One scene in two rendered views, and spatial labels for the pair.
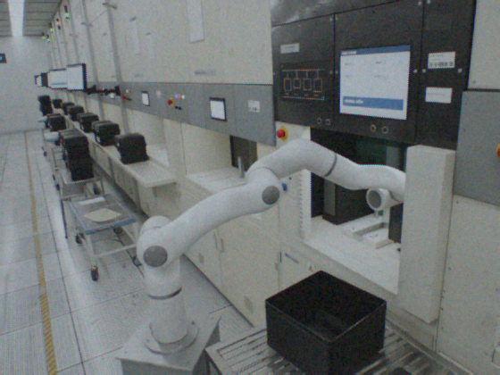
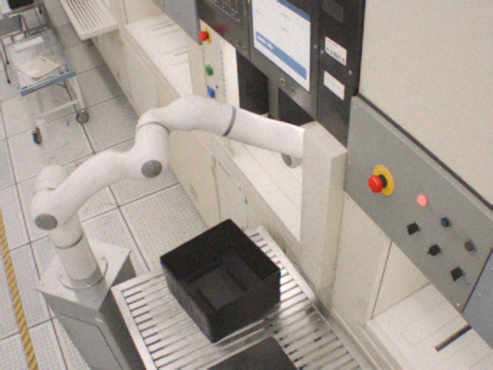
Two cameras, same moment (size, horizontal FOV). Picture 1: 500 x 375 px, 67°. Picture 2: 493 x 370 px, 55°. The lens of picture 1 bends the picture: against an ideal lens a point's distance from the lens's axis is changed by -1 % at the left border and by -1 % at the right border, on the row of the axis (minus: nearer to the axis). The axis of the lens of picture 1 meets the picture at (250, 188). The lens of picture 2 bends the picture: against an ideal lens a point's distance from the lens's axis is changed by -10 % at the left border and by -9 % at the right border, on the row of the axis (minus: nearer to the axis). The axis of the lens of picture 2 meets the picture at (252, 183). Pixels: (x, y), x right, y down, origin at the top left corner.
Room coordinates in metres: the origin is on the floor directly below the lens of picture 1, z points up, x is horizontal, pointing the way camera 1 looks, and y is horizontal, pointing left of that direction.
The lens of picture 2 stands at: (0.07, -0.39, 2.18)
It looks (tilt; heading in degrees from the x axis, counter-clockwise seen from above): 44 degrees down; 3
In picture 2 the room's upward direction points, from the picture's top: 3 degrees counter-clockwise
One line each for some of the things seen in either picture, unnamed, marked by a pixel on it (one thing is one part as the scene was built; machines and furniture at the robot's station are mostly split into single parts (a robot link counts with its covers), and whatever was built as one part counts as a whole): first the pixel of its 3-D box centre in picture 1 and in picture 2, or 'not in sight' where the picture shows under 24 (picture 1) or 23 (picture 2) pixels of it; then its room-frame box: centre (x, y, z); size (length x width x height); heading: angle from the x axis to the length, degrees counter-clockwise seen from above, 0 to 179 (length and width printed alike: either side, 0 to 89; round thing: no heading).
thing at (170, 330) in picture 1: (168, 312); (75, 253); (1.13, 0.31, 0.85); 0.19 x 0.19 x 0.18
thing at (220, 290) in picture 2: (324, 323); (221, 280); (1.03, -0.21, 0.85); 0.28 x 0.28 x 0.17; 38
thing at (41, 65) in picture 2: (102, 214); (38, 66); (3.18, 1.33, 0.47); 0.31 x 0.23 x 0.02; 51
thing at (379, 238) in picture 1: (373, 230); not in sight; (1.61, -0.56, 0.89); 0.22 x 0.21 x 0.04; 119
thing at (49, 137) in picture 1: (64, 158); not in sight; (6.05, 2.96, 0.41); 0.81 x 0.47 x 0.82; 30
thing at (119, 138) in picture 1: (130, 147); not in sight; (3.79, 1.17, 0.93); 0.30 x 0.28 x 0.26; 26
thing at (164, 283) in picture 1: (160, 254); (57, 203); (1.16, 0.32, 1.07); 0.19 x 0.12 x 0.24; 9
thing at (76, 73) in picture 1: (94, 80); not in sight; (4.16, 1.56, 1.59); 0.50 x 0.41 x 0.36; 119
